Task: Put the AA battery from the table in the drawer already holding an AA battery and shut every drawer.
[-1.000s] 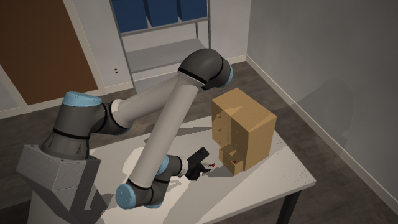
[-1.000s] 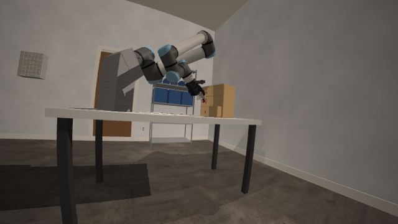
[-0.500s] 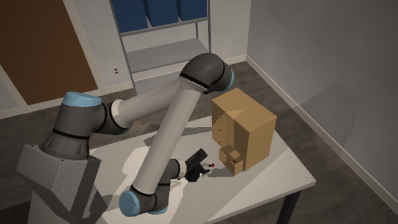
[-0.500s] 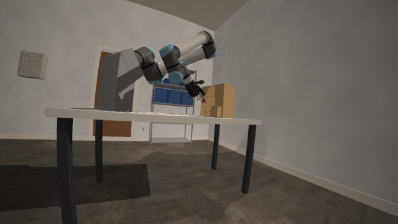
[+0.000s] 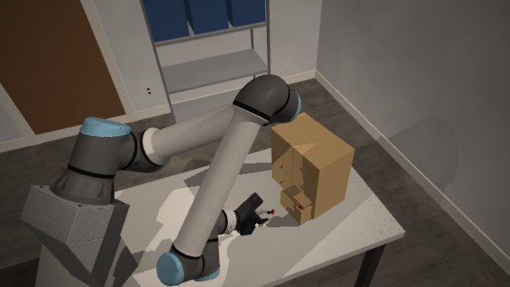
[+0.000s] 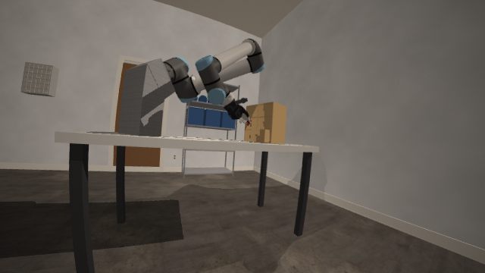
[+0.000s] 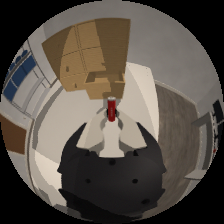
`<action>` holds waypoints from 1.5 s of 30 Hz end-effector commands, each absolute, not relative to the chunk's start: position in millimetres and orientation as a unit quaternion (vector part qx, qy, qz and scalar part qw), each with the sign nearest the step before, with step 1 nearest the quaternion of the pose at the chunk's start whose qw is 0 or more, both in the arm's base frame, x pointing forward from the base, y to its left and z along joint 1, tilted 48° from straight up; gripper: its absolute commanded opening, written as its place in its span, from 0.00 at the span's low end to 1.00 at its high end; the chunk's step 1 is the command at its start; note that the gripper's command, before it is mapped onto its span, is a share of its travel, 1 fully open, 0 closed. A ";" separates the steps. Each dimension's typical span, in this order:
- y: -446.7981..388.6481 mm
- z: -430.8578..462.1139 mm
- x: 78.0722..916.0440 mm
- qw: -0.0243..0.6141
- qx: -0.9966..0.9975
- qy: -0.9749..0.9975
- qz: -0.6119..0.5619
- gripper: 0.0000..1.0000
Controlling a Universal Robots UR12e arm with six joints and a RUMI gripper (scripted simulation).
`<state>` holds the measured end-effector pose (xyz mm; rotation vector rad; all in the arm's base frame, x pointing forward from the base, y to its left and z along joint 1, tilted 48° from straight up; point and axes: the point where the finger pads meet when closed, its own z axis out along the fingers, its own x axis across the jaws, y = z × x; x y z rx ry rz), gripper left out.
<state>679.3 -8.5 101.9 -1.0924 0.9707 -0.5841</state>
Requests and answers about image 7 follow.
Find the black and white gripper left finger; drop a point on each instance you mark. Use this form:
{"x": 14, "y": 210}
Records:
{"x": 89, "y": 137}

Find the red aa battery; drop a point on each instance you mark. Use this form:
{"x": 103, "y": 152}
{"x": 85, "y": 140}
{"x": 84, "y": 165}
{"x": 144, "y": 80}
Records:
{"x": 111, "y": 109}

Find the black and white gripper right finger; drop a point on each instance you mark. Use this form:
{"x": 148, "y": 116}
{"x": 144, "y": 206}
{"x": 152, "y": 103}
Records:
{"x": 134, "y": 137}

